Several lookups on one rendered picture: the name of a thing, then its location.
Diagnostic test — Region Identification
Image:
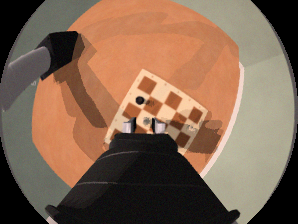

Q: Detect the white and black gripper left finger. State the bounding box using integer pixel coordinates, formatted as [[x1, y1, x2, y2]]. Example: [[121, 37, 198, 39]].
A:
[[122, 117, 136, 133]]

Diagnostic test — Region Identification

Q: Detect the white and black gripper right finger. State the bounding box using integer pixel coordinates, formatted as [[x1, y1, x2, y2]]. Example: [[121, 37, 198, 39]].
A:
[[152, 117, 165, 134]]

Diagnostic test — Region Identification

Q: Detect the brown and cream chessboard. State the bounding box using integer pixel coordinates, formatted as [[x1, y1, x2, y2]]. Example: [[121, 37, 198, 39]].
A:
[[104, 69, 208, 155]]

